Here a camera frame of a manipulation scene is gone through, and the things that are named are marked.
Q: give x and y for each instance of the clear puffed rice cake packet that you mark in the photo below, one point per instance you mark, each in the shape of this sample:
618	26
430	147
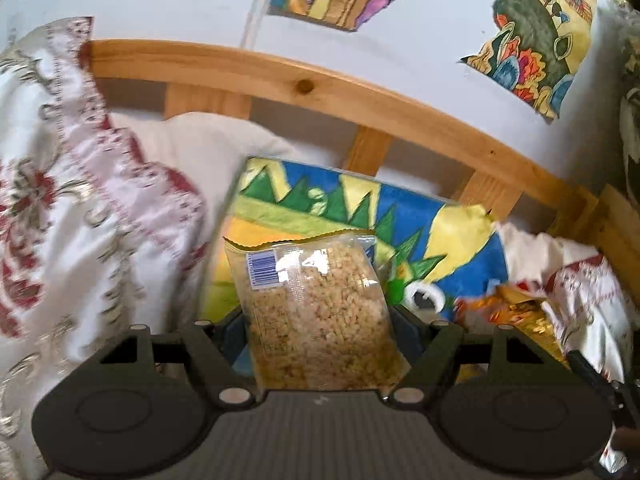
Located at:
315	320

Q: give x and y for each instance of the camouflage cloth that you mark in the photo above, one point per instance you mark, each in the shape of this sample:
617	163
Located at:
631	110

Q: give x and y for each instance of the white wall pipe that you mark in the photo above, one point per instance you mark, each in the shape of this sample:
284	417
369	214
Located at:
260	5

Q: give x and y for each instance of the floral bed blanket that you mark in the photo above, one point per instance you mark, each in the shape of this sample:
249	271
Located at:
585	290

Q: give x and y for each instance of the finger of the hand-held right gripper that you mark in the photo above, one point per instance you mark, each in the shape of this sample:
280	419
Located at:
597	377

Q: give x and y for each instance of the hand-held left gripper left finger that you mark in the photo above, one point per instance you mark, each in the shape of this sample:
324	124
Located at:
235	332

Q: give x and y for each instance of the wooden bed headboard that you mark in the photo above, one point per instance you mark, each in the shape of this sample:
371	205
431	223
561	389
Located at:
280	80

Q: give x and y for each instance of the green and orange wall poster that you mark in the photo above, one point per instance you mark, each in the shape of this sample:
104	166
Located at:
535	35

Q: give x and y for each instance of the gold foil snack packet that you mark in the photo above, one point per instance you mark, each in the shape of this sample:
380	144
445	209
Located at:
520	317

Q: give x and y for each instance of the floral satin pillow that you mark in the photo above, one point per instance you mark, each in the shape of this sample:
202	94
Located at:
55	210

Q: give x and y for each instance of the plain white pillow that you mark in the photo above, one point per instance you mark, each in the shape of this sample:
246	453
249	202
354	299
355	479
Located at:
200	145

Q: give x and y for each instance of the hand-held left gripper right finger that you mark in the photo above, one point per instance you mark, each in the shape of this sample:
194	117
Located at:
406	331

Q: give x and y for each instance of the grey tray with colourful lining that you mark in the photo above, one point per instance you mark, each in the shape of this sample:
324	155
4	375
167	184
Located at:
310	200

